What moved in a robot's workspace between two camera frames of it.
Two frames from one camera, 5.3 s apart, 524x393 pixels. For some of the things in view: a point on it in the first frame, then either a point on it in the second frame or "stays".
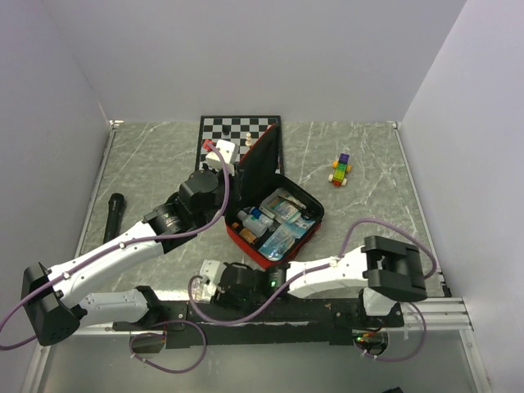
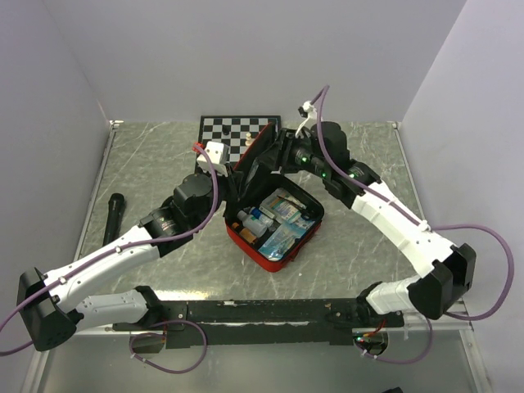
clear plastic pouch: x=202 y=292 -> x=255 y=165
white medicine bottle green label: x=252 y=223 stays
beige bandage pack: x=282 y=209 stays
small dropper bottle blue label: x=264 y=219 stays
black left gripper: x=223 y=174 stays
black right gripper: x=223 y=299 -> x=288 y=142
